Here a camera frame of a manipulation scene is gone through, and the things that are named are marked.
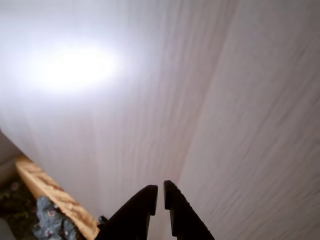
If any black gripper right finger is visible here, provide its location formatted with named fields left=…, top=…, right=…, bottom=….
left=163, top=180, right=216, bottom=240

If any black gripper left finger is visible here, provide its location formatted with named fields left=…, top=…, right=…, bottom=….
left=95, top=184, right=159, bottom=240

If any grey floral fabric item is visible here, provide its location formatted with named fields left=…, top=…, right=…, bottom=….
left=32, top=195, right=77, bottom=240

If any dark floral rug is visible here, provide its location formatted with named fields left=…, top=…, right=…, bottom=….
left=0, top=178, right=41, bottom=240

